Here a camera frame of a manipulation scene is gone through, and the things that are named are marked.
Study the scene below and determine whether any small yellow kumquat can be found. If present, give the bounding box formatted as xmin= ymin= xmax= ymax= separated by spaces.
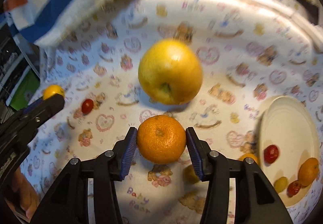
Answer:
xmin=238 ymin=153 xmax=258 ymax=164

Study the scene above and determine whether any small red apple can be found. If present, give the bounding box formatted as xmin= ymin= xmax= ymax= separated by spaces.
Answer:
xmin=263 ymin=144 xmax=279 ymax=164

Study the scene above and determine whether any large yellow apple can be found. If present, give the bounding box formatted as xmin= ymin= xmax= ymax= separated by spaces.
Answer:
xmin=138 ymin=39 xmax=203 ymax=105

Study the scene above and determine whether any red hawthorn fruit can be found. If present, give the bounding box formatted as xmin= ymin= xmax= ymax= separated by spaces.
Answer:
xmin=287 ymin=180 xmax=302 ymax=197

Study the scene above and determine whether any small red cherry tomato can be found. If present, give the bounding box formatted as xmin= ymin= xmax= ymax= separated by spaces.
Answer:
xmin=81 ymin=98 xmax=94 ymax=115

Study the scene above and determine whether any white remote control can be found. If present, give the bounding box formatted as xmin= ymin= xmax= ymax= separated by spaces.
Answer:
xmin=245 ymin=0 xmax=322 ymax=54

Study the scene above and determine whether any small orange mandarin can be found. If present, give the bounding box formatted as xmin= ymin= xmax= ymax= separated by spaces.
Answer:
xmin=137 ymin=115 xmax=186 ymax=165

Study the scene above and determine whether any cream round plate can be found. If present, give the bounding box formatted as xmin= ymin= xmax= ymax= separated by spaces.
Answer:
xmin=257 ymin=95 xmax=321 ymax=208

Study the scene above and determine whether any large orange mandarin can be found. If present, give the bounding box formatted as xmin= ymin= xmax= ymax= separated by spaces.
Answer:
xmin=298 ymin=157 xmax=319 ymax=187

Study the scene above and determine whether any baby bear printed tablecloth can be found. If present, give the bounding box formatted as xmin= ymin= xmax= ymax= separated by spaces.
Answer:
xmin=21 ymin=0 xmax=322 ymax=223

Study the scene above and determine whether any person's left hand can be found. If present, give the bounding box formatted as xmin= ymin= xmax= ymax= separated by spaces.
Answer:
xmin=6 ymin=167 xmax=39 ymax=222

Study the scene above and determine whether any yellow-green small fruit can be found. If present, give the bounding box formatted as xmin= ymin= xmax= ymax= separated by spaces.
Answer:
xmin=274 ymin=176 xmax=288 ymax=193

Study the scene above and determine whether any small yellow citrus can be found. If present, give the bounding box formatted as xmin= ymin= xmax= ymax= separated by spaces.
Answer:
xmin=43 ymin=84 xmax=65 ymax=100

